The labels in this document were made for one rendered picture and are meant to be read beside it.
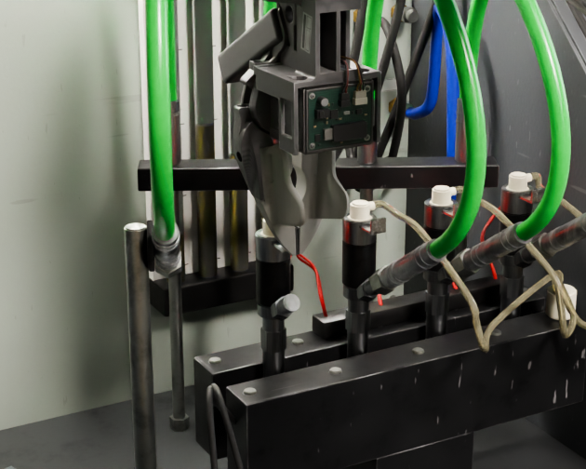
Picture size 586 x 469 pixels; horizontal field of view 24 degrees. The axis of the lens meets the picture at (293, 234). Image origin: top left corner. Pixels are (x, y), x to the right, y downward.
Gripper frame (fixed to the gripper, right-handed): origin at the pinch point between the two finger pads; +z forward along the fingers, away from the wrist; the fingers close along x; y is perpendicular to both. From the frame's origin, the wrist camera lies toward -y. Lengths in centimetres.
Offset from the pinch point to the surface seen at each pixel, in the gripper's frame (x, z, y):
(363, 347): 8.0, 12.1, -2.3
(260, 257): -1.3, 2.4, -2.5
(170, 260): -11.8, -1.4, 4.0
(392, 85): 28.4, -2.2, -30.5
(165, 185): -15.1, -9.5, 11.5
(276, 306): -0.7, 6.2, -1.2
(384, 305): 12.7, 10.8, -6.5
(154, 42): -15.1, -18.4, 10.9
